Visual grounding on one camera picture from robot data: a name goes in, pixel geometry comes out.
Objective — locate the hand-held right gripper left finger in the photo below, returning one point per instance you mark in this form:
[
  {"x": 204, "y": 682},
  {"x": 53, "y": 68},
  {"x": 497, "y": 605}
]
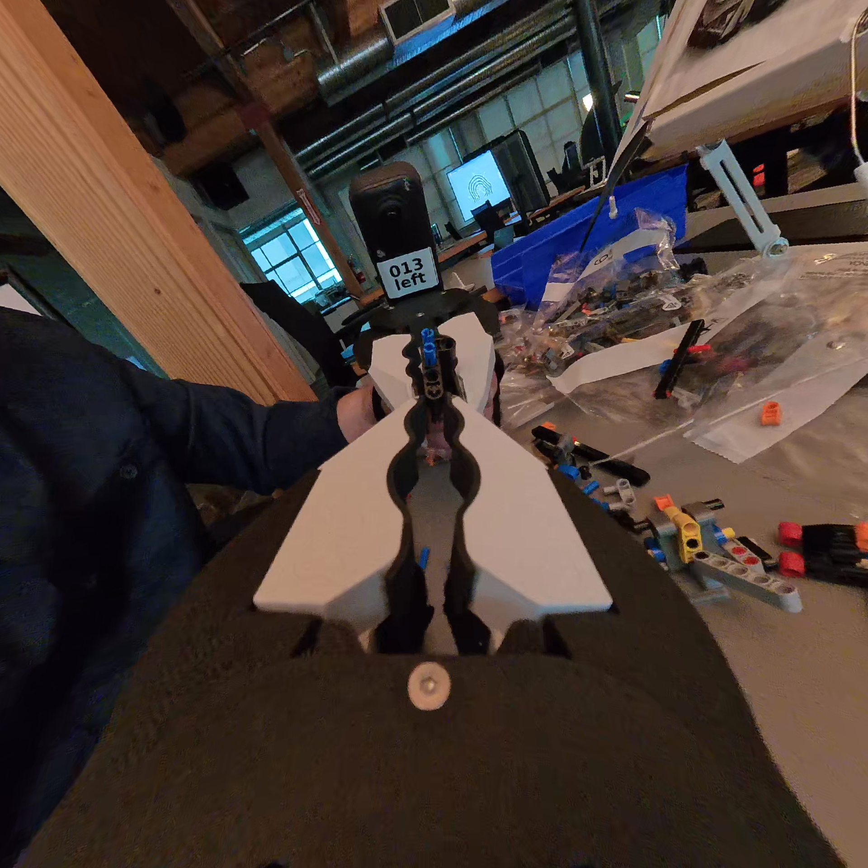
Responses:
[{"x": 332, "y": 542}]

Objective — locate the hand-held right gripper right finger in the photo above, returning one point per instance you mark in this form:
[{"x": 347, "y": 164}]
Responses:
[{"x": 536, "y": 542}]

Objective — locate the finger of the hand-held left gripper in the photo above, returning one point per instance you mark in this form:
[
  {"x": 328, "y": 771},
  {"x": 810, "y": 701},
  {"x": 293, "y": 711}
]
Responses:
[
  {"x": 390, "y": 369},
  {"x": 475, "y": 359}
]

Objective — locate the long black lego beam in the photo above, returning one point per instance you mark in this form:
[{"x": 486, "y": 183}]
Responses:
[{"x": 597, "y": 458}]

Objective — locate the yellow grey lego assembly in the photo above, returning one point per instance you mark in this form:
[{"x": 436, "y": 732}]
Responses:
[{"x": 692, "y": 542}]

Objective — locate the light grey lego connector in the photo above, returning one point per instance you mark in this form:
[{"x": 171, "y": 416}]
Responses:
[{"x": 620, "y": 492}]

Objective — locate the orange lego connector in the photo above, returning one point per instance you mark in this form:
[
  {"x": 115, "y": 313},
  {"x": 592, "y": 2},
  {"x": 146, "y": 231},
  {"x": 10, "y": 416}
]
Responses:
[
  {"x": 771, "y": 412},
  {"x": 663, "y": 504}
]

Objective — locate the large bag dark lego pieces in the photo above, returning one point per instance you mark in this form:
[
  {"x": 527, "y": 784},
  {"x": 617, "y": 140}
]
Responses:
[{"x": 610, "y": 298}]

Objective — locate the black lego beam red pins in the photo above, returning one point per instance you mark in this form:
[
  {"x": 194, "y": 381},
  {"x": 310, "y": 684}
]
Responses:
[{"x": 681, "y": 359}]

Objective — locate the small black red lego assembly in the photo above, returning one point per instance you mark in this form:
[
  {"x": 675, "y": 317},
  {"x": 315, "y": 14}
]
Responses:
[{"x": 827, "y": 549}]

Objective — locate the person's left hand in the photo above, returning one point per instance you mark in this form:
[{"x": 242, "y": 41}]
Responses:
[{"x": 352, "y": 413}]

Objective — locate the red fire extinguisher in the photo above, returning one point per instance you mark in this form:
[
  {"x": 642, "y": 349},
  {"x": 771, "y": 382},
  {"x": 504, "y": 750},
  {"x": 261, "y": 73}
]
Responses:
[{"x": 354, "y": 268}]

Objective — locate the black office chair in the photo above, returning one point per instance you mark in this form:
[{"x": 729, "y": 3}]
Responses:
[{"x": 298, "y": 325}]

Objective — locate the teal cup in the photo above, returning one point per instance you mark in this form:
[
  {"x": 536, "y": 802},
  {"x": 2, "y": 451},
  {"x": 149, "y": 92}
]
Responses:
[{"x": 503, "y": 234}]

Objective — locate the blue plastic bin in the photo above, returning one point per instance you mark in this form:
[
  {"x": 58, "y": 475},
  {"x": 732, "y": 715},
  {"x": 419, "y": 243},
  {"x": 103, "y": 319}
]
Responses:
[{"x": 542, "y": 244}]

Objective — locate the grey cabinet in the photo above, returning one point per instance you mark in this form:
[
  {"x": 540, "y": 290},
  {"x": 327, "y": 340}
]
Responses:
[{"x": 525, "y": 169}]

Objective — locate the person's torso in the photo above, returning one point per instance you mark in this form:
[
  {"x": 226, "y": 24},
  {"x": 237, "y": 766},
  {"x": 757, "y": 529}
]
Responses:
[{"x": 68, "y": 508}]

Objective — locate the pile of clear plastic bags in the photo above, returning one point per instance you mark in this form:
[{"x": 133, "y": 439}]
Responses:
[{"x": 780, "y": 352}]

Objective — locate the open instruction book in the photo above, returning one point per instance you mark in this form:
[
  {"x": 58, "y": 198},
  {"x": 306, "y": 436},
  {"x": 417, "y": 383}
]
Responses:
[{"x": 746, "y": 61}]

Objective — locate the silver air duct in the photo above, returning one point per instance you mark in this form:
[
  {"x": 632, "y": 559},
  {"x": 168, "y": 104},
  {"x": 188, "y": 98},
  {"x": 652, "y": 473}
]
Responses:
[{"x": 366, "y": 68}]

